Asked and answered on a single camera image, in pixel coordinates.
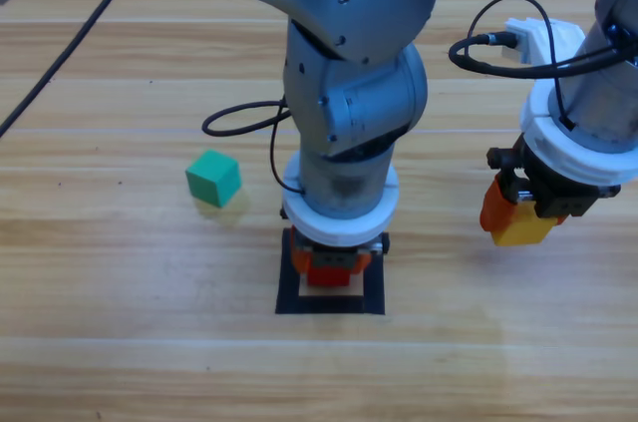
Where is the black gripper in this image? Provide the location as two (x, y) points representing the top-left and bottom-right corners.
(291, 226), (392, 277)
(479, 135), (622, 233)

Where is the red cube block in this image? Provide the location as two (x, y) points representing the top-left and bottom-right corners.
(305, 264), (352, 288)

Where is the yellow cube block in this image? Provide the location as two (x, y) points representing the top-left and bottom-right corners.
(489, 201), (558, 248)

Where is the green cube block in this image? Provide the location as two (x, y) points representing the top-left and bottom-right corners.
(184, 149), (243, 209)

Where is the black tape square outline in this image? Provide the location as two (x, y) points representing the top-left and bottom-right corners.
(274, 226), (387, 316)

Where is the white wrist mount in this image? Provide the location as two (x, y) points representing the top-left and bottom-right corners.
(504, 16), (638, 188)
(281, 150), (401, 246)

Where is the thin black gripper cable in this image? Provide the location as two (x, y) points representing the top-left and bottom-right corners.
(268, 105), (306, 194)
(470, 0), (577, 132)

